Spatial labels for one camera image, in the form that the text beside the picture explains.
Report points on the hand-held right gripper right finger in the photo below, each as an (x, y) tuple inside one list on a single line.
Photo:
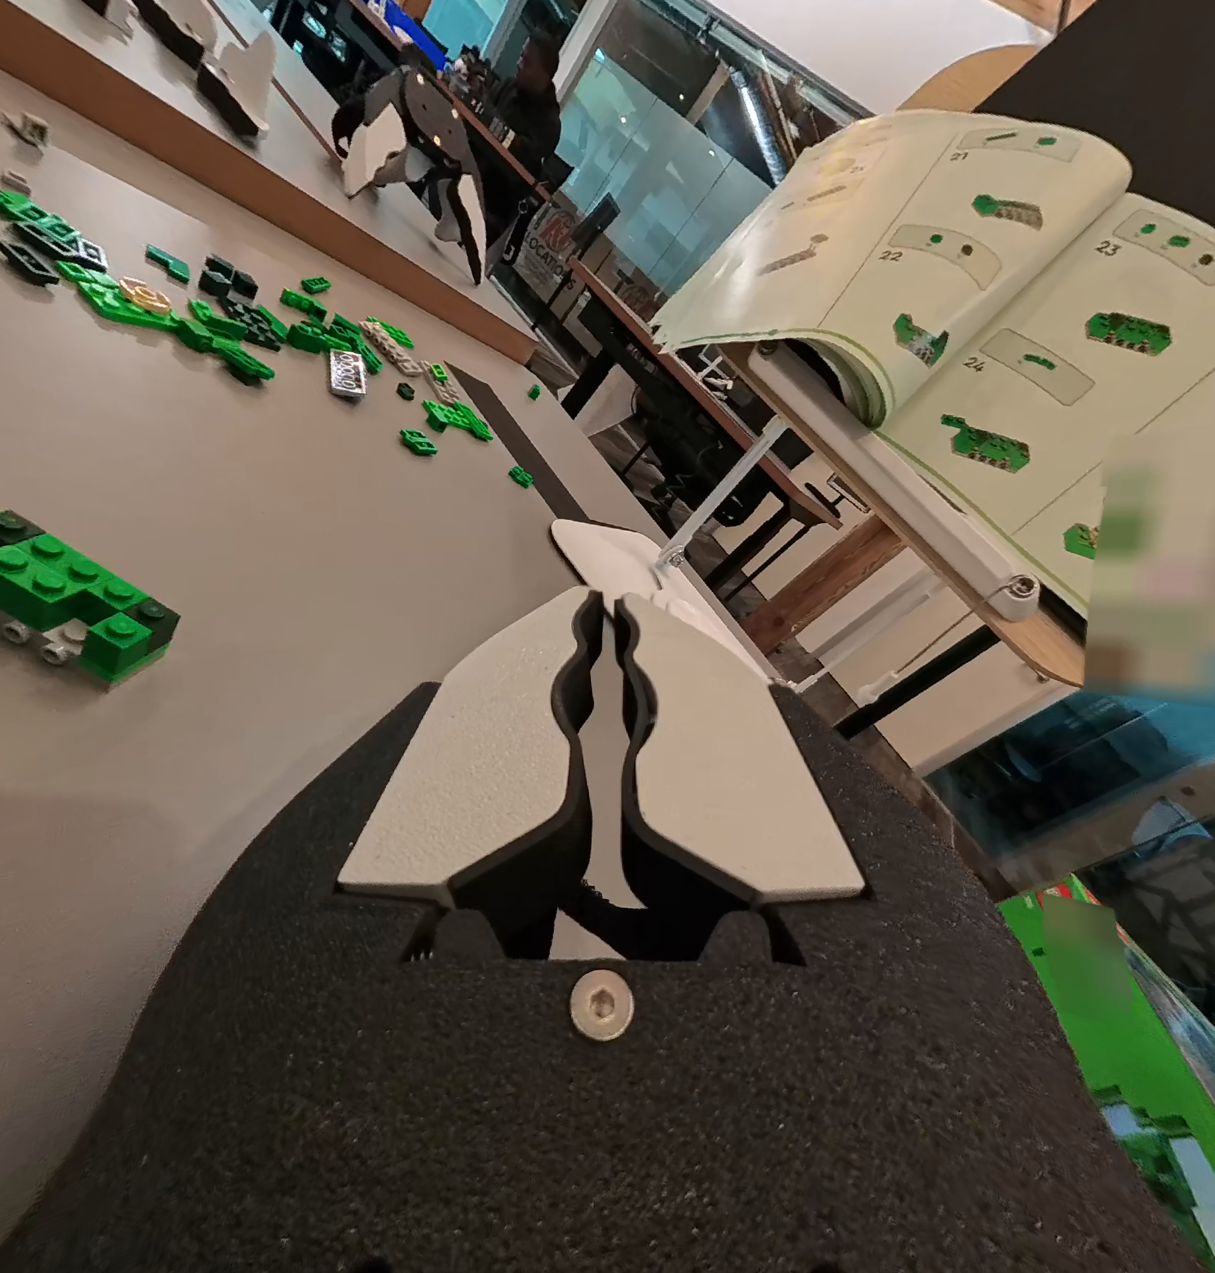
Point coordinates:
[(738, 777)]

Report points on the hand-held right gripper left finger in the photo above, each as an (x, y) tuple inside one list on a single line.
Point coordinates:
[(479, 763)]

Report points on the long green brick assembly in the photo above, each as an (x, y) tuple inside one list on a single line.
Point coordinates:
[(60, 577)]

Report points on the grey desk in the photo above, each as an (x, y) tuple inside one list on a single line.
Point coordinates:
[(272, 596)]

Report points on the green toy box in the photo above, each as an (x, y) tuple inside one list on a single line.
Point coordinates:
[(1094, 1139)]

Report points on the instruction booklet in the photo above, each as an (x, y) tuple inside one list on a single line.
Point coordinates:
[(1016, 299)]

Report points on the pile of loose toy bricks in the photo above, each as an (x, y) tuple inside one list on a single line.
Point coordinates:
[(106, 296)]

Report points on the idle gripper on table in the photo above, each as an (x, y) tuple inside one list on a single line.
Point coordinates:
[(417, 119)]

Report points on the wood-edged grey table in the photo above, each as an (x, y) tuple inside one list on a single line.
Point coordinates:
[(123, 61)]

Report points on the black panel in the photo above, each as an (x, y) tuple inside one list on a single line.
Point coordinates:
[(1114, 82)]

